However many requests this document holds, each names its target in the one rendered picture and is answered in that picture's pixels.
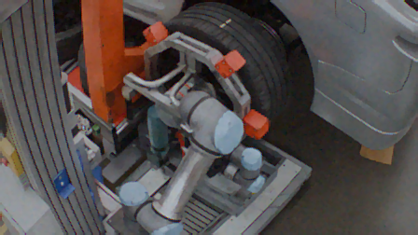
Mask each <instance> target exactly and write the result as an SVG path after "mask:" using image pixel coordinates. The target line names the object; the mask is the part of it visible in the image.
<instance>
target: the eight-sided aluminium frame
mask: <svg viewBox="0 0 418 235"><path fill-rule="evenodd" d="M169 47H172V48H175V49H177V50H181V51H183V52H185V53H186V54H187V55H188V56H190V57H193V58H195V59H196V60H198V61H200V62H203V63H205V64H206V65H207V66H208V67H209V69H210V70H211V72H212V73H213V75H214V76H215V78H216V80H218V81H219V83H220V84H221V86H222V87H223V89H224V90H225V92H226V93H227V95H228V96H229V98H230V100H231V101H232V103H233V104H234V114H235V115H236V116H237V117H238V118H239V119H240V120H242V119H243V118H244V117H245V116H246V115H247V114H248V113H249V112H250V103H251V101H250V96H249V94H248V91H246V90H245V87H244V85H243V84H242V82H241V81H240V79H238V78H237V76H236V75H235V74H234V73H233V74H232V75H231V76H229V77H227V78H226V79H225V78H224V77H223V76H222V75H221V74H220V73H219V72H218V71H217V70H216V69H215V67H214V66H215V64H216V63H217V62H219V61H220V60H222V59H223V58H224V56H222V55H221V54H220V52H219V51H217V50H216V49H214V48H210V47H209V46H207V45H205V44H204V43H200V42H198V41H196V40H195V39H193V38H191V37H189V36H185V35H183V34H181V33H179V32H176V33H173V34H171V35H169V36H167V37H166V38H165V39H163V40H162V41H161V42H159V44H157V45H155V46H153V47H151V46H150V47H149V48H147V49H146V50H145V51H144V58H145V64H144V67H145V74H146V81H149V82H153V81H157V80H159V79H160V73H159V71H160V62H159V52H160V51H162V50H164V49H166V48H169ZM151 89H153V90H155V91H157V92H158V93H160V94H162V95H164V94H165V93H166V92H167V90H166V89H165V88H164V86H163V85H161V86H159V87H156V88H151Z"/></svg>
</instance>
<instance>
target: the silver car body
mask: <svg viewBox="0 0 418 235"><path fill-rule="evenodd" d="M182 1H183V0H123V3H122V4H123V14H125V15H126V14H127V15H128V16H131V17H132V18H135V19H137V20H139V21H143V22H144V23H148V24H149V25H153V24H155V23H157V22H159V21H161V22H162V25H163V24H165V23H166V22H168V21H169V20H171V19H172V18H173V17H175V16H177V15H178V11H179V7H180V6H181V4H182ZM271 1H272V2H274V4H276V5H277V6H278V7H279V8H281V10H282V11H283V12H284V13H285V14H286V15H287V16H288V18H289V19H290V21H292V22H293V24H294V26H295V27H296V29H297V30H298V31H299V33H300V36H301V37H302V39H303V42H304V44H305V46H306V48H307V50H308V52H309V56H310V58H311V62H312V65H313V70H314V80H315V96H314V103H313V107H312V109H311V111H313V112H315V113H316V114H317V115H318V116H319V117H321V118H323V119H324V120H325V121H327V122H328V123H330V124H331V125H332V124H333V125H334V126H335V127H337V128H338V129H340V130H341V131H342V132H345V133H346V134H348V135H349V136H350V137H351V138H354V139H355V140H356V141H357V142H359V143H360V144H362V145H364V146H365V147H367V148H369V149H372V150H385V149H386V148H389V147H391V146H392V145H394V144H395V143H396V142H398V141H399V140H400V139H401V138H402V137H403V136H404V135H405V134H406V132H408V130H409V129H410V128H411V126H412V124H413V122H414V121H415V119H417V117H418V0H271Z"/></svg>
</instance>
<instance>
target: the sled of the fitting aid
mask: <svg viewBox="0 0 418 235"><path fill-rule="evenodd" d="M177 168H178V167H176V166H175V165H173V164H172V163H170V162H169V160H168V161H167V162H166V163H165V164H164V173H166V174H167V175H168V176H169V177H170V178H173V176H174V173H175V172H176V170H177ZM259 174H260V175H262V176H263V177H264V178H265V179H264V184H263V186H262V188H261V189H260V190H259V191H258V192H256V193H253V192H251V191H248V190H246V189H244V187H242V188H241V189H239V190H238V191H237V192H236V193H235V194H234V195H233V196H232V197H231V198H230V199H227V198H226V197H224V196H223V195H221V194H220V193H218V192H215V191H214V190H213V189H212V188H210V187H208V186H207V185H205V184H204V183H202V182H200V184H199V185H198V187H197V189H196V191H194V192H195V193H196V194H198V195H199V196H201V197H202V198H204V199H205V200H207V201H209V202H212V203H213V204H214V205H215V206H216V207H218V208H219V209H220V208H221V209H222V210H224V211H225V212H227V213H230V214H232V216H235V217H238V215H240V214H241V213H242V212H243V211H244V210H245V209H246V208H247V207H248V206H249V205H250V204H251V203H252V202H253V201H254V200H256V199H257V197H258V196H259V195H260V194H261V193H262V192H264V191H265V190H266V188H267V187H268V186H269V185H270V184H271V183H272V182H273V181H274V179H275V178H276V177H277V174H278V168H276V166H275V167H274V166H272V165H271V164H270V163H268V162H267V161H265V160H264V164H263V165H262V166H261V167H260V169H259Z"/></svg>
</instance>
